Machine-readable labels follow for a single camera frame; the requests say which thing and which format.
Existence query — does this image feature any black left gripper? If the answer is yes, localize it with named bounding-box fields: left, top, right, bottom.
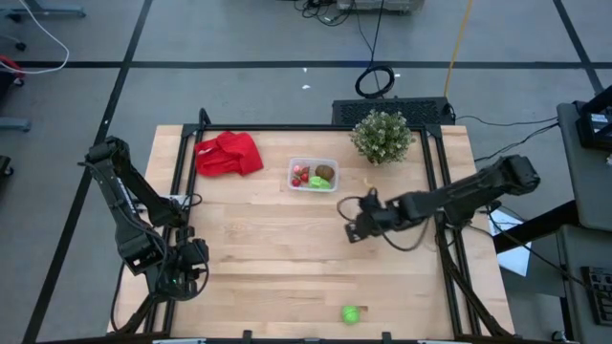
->
left=160, top=238, right=210, bottom=300

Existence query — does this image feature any round green toy fruit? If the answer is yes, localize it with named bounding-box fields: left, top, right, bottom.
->
left=340, top=305, right=361, bottom=326

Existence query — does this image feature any clear plastic tupperware container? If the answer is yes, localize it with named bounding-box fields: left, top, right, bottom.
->
left=287, top=157, right=340, bottom=194

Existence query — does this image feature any potted green plant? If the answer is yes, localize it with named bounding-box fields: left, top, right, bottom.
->
left=349, top=109, right=416, bottom=166

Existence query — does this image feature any black perforated box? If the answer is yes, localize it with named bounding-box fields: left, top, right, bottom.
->
left=331, top=97, right=455, bottom=127

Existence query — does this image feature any crumpled red cloth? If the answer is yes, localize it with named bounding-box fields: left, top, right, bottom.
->
left=193, top=130, right=265, bottom=177

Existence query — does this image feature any white paper sheet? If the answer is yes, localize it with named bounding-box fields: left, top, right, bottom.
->
left=487, top=208, right=533, bottom=277

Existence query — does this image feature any black desk beam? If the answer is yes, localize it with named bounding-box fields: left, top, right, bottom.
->
left=492, top=200, right=579, bottom=254

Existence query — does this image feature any grey floor device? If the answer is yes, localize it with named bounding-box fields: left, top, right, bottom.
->
left=336, top=0, right=426, bottom=13

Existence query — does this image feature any grey desk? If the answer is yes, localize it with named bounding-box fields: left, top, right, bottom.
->
left=556, top=101, right=612, bottom=344

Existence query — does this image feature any black desk device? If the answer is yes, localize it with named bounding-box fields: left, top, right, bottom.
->
left=573, top=84, right=612, bottom=153

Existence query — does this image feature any grey furniture foot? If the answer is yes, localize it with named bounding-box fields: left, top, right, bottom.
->
left=0, top=117, right=33, bottom=133

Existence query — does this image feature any black keyboard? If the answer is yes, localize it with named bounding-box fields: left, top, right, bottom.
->
left=581, top=266, right=612, bottom=327

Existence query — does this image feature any red floor object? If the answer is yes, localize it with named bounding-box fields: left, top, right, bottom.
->
left=0, top=54, right=25, bottom=88

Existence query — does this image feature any grey furniture base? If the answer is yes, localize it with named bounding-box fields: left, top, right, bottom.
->
left=0, top=0, right=87, bottom=23

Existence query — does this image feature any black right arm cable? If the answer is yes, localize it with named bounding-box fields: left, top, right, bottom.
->
left=336, top=188, right=431, bottom=253

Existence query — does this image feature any black metal table frame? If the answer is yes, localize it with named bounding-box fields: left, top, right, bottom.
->
left=107, top=107, right=515, bottom=344

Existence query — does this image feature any black coiled cable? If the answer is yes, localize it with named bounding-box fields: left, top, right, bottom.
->
left=354, top=0, right=396, bottom=100

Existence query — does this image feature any yellow cable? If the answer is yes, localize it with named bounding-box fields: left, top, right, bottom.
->
left=443, top=0, right=474, bottom=99

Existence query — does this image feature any white cable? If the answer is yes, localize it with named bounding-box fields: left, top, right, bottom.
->
left=0, top=0, right=71, bottom=75

